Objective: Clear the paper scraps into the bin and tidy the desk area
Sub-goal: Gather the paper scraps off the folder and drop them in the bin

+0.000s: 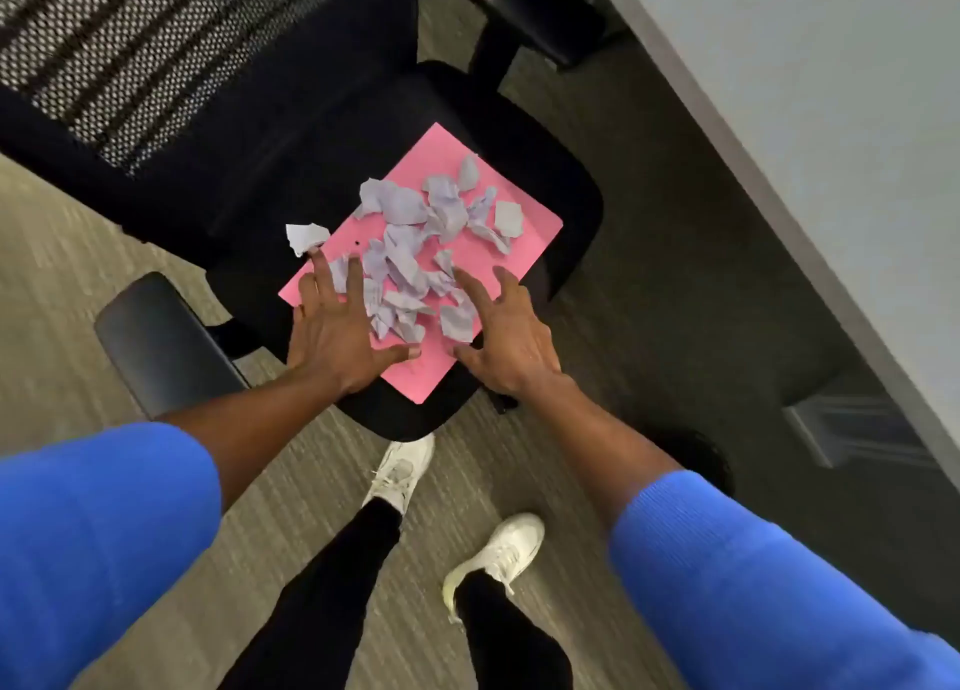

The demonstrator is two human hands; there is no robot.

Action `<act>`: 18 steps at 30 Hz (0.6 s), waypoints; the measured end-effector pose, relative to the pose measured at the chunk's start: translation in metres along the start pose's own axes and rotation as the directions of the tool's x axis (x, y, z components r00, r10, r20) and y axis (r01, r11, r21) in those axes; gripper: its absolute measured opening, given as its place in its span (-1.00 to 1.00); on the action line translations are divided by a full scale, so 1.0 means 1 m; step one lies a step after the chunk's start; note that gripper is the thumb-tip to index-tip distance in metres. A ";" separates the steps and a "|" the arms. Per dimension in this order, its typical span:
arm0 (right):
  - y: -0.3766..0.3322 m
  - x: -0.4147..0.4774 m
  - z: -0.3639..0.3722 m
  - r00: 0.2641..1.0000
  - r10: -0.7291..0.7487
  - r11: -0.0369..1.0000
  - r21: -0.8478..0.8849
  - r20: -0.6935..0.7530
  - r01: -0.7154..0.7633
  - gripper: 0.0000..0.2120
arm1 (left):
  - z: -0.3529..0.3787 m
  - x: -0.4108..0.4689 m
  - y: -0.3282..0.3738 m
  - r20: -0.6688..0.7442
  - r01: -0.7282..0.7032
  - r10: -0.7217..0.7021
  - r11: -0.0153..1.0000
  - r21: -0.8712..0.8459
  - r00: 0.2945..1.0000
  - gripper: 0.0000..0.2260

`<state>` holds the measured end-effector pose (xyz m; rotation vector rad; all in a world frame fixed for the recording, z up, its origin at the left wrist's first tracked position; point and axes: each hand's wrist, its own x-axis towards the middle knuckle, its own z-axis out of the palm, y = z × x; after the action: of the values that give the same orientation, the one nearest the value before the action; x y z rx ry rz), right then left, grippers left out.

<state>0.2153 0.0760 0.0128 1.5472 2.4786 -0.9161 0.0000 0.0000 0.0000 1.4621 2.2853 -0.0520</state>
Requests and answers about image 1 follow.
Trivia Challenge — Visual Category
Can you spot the person's left hand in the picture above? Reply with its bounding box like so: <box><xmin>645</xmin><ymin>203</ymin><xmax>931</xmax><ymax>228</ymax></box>
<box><xmin>287</xmin><ymin>249</ymin><xmax>423</xmax><ymax>398</ymax></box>

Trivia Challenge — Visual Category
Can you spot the black mesh office chair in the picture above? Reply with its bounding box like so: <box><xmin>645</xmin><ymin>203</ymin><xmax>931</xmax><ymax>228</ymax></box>
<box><xmin>0</xmin><ymin>0</ymin><xmax>609</xmax><ymax>443</ymax></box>

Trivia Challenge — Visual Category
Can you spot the white desk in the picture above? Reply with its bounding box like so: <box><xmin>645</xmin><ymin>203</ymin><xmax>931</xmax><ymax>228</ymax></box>
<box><xmin>584</xmin><ymin>0</ymin><xmax>960</xmax><ymax>492</ymax></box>

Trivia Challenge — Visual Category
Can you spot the person's left blue sleeve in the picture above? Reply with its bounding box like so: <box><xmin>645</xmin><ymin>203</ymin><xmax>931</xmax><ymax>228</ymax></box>
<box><xmin>0</xmin><ymin>422</ymin><xmax>223</xmax><ymax>690</ymax></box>

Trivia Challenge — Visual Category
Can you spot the pink paper folder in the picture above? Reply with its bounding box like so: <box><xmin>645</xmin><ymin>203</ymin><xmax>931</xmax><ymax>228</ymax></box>
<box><xmin>277</xmin><ymin>121</ymin><xmax>565</xmax><ymax>406</ymax></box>

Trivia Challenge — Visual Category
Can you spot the person's right hand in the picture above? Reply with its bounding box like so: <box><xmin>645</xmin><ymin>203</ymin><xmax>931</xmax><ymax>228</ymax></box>
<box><xmin>449</xmin><ymin>265</ymin><xmax>564</xmax><ymax>398</ymax></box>

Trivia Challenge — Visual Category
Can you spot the person's right white sneaker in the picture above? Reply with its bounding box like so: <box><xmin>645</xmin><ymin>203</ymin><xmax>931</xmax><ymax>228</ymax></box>
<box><xmin>440</xmin><ymin>513</ymin><xmax>547</xmax><ymax>625</ymax></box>

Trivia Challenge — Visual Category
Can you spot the person's left black trouser leg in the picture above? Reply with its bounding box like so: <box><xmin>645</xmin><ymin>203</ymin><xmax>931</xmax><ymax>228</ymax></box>
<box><xmin>217</xmin><ymin>498</ymin><xmax>405</xmax><ymax>690</ymax></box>

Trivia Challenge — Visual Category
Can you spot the person's black trouser leg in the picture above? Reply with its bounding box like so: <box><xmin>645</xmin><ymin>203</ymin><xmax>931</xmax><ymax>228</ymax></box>
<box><xmin>217</xmin><ymin>498</ymin><xmax>405</xmax><ymax>690</ymax></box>
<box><xmin>453</xmin><ymin>569</ymin><xmax>575</xmax><ymax>690</ymax></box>

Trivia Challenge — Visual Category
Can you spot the person's right forearm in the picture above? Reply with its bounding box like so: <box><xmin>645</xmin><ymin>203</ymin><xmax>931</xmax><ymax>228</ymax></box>
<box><xmin>517</xmin><ymin>374</ymin><xmax>684</xmax><ymax>533</ymax></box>

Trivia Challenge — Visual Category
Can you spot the person's right blue sleeve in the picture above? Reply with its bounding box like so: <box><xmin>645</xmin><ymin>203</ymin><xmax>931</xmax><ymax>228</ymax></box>
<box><xmin>607</xmin><ymin>470</ymin><xmax>960</xmax><ymax>690</ymax></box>

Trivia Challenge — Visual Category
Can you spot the single white paper scrap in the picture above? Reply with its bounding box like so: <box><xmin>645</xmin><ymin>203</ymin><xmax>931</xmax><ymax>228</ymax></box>
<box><xmin>284</xmin><ymin>222</ymin><xmax>332</xmax><ymax>258</ymax></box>

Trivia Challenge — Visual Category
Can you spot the person's blue sleeve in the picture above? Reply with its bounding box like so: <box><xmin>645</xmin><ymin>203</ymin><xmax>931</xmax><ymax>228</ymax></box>
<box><xmin>0</xmin><ymin>422</ymin><xmax>223</xmax><ymax>690</ymax></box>
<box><xmin>607</xmin><ymin>470</ymin><xmax>960</xmax><ymax>690</ymax></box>

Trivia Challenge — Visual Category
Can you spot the pile of torn paper scraps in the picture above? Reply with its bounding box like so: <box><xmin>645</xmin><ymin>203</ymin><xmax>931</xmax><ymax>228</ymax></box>
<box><xmin>327</xmin><ymin>153</ymin><xmax>526</xmax><ymax>344</ymax></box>

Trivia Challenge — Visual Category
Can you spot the person's left forearm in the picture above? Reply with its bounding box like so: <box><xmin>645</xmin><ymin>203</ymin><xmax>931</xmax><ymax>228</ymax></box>
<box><xmin>157</xmin><ymin>366</ymin><xmax>354</xmax><ymax>515</ymax></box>

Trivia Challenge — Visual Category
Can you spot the person's right black trouser leg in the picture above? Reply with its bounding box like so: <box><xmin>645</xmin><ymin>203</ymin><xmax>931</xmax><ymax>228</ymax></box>
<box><xmin>453</xmin><ymin>569</ymin><xmax>575</xmax><ymax>690</ymax></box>

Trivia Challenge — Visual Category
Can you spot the person's white sneaker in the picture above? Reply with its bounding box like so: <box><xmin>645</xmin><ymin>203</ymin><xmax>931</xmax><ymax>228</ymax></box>
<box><xmin>440</xmin><ymin>513</ymin><xmax>547</xmax><ymax>625</ymax></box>
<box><xmin>362</xmin><ymin>432</ymin><xmax>436</xmax><ymax>517</ymax></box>

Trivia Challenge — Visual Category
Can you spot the person's left white sneaker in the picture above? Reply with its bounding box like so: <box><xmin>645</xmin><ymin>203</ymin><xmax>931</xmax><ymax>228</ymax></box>
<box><xmin>362</xmin><ymin>432</ymin><xmax>436</xmax><ymax>517</ymax></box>

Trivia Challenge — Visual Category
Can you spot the black waste bin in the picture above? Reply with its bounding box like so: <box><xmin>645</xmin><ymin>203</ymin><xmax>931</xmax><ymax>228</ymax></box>
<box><xmin>637</xmin><ymin>426</ymin><xmax>736</xmax><ymax>500</ymax></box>

